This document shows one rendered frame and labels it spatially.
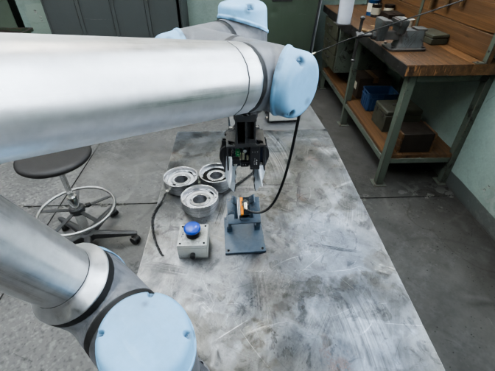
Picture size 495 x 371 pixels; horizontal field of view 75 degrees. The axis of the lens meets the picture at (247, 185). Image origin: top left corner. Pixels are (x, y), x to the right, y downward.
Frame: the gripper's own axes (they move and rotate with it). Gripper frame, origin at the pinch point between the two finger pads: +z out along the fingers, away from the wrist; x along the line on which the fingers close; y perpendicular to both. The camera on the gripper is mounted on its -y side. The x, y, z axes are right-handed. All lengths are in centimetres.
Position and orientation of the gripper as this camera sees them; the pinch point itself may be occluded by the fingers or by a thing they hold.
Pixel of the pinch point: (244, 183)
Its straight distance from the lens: 70.6
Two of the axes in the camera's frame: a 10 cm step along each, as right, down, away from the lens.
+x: 10.0, -0.4, 0.5
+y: 0.6, 6.1, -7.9
